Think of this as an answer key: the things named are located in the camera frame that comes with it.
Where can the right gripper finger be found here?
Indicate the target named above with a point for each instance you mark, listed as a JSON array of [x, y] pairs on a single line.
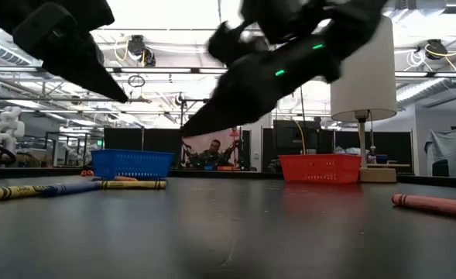
[[220, 120]]

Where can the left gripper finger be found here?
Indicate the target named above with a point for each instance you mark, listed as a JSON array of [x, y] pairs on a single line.
[[96, 77]]

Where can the orange crayon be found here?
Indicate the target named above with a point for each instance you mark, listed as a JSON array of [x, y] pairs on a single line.
[[126, 178]]

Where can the yellow crayon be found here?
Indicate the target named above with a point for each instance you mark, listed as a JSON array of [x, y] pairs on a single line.
[[11, 192], [134, 184]]

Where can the blue crayon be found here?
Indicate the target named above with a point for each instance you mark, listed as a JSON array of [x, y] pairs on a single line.
[[73, 188]]

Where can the pink crayon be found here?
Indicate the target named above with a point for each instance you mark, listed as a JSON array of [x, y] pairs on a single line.
[[436, 205]]

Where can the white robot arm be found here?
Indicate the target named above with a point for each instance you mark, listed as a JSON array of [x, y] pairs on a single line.
[[7, 128]]

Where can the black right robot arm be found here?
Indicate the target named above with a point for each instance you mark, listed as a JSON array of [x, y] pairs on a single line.
[[347, 23]]

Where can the red hanging object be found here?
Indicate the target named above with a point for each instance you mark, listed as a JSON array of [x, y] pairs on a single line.
[[234, 133]]

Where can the person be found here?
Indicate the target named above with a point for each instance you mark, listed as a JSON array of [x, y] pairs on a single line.
[[213, 155]]

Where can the black partition panel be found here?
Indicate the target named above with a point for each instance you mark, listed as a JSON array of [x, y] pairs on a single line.
[[162, 139], [390, 143], [123, 138]]

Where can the blue plastic basket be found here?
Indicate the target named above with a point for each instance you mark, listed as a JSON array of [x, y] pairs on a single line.
[[132, 164]]

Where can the red plastic basket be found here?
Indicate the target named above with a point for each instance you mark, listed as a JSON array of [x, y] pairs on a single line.
[[320, 168]]

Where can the white shade table lamp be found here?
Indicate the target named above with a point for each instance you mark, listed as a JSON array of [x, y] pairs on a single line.
[[367, 77]]

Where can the grey cloth cover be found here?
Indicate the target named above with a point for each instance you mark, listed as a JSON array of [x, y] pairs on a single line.
[[446, 147]]

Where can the black metal gantry frame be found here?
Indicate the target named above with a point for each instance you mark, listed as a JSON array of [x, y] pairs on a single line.
[[182, 112]]

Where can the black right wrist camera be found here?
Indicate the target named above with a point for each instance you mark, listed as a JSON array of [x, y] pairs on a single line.
[[231, 42]]

